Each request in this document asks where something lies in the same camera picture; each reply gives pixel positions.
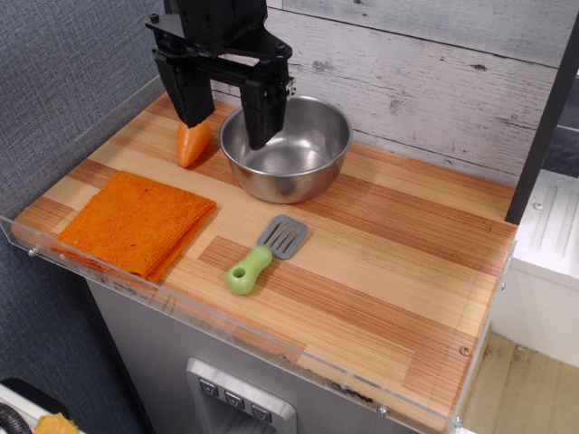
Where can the stainless steel bowl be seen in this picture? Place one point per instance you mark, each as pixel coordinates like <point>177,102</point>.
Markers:
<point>299,162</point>

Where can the clear acrylic guard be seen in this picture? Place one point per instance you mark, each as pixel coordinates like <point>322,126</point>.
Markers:
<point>18,190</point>
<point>253,334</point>

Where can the silver dispenser button panel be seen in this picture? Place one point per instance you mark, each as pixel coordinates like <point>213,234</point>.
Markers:
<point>227,404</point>

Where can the grey toy fridge cabinet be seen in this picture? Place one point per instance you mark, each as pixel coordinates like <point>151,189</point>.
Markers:
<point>155,348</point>

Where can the orange plastic carrot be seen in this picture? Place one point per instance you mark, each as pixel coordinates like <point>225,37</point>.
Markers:
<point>191,142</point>

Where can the orange folded cloth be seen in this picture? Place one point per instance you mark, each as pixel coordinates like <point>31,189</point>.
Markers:
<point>135,225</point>

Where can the dark right upright post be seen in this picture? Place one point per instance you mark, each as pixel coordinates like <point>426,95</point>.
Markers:
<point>553,110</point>

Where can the clear acrylic front guard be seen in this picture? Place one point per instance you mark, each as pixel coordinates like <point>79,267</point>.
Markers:
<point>253,334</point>

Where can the green handled grey spatula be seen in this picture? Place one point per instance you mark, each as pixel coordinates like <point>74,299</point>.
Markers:
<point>280,239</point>

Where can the clear acrylic left guard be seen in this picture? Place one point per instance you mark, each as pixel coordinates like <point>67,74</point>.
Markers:
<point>18,190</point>

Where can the white ribbed side unit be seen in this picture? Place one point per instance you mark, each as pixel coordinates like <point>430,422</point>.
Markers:
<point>547,235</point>

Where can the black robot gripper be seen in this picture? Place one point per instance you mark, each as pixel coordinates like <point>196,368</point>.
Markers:
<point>227,41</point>

